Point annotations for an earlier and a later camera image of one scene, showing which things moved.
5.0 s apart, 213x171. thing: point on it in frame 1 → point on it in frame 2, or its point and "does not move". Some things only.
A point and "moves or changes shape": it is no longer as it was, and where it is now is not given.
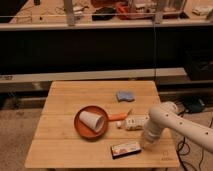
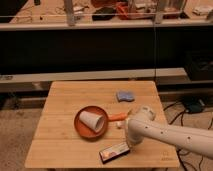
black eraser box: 127,149 moves or changes shape
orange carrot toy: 117,116 does not move
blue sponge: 125,96 does not move
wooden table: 56,143 does not move
